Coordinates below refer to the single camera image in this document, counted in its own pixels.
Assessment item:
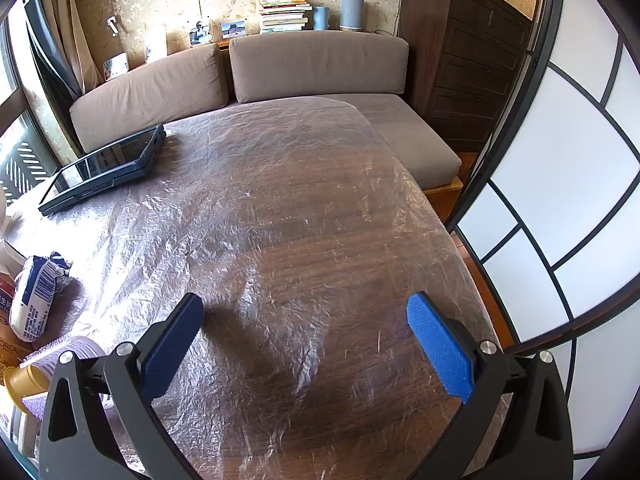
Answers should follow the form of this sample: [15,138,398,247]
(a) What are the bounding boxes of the white panel sliding door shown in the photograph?
[445,0,640,480]

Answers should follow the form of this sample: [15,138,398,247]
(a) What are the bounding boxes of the wooden table with plastic cover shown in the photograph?
[0,97,516,480]

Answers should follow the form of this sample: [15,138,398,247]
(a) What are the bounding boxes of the beige curtain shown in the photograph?
[40,0,101,101]

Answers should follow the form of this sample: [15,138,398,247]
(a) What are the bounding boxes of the grey sofa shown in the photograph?
[69,44,230,155]

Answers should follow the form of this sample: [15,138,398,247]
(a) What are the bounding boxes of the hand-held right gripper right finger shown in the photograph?
[406,291,576,480]

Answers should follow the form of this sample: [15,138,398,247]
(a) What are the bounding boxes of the window with dark frame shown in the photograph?
[0,10,56,201]

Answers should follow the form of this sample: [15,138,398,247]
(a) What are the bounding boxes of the wide photo frame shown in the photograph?
[102,52,131,81]

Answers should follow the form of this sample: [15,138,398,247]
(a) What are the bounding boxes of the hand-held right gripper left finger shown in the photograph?
[37,292,216,480]

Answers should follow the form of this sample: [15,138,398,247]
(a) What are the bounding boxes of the blue tablet device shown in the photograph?
[38,124,167,217]

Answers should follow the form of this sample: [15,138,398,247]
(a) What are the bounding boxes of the grey cylinder speaker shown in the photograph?
[340,0,365,32]

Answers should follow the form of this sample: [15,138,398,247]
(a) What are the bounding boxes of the brown sofa back cushion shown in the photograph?
[229,30,410,105]

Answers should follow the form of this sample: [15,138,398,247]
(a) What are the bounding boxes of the upright photo frame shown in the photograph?
[145,35,168,63]

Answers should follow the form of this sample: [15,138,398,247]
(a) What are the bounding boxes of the person portrait photo frame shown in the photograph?
[189,20,212,48]

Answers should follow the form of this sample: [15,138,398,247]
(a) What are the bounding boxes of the blue white packet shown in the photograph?
[9,254,71,339]

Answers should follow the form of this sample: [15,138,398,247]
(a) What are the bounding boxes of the stack of books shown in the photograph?
[258,0,313,35]

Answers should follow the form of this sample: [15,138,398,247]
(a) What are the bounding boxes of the dark wooden dresser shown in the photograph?
[400,0,533,153]

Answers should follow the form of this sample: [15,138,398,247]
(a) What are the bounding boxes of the dark curtain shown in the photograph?
[25,0,83,156]

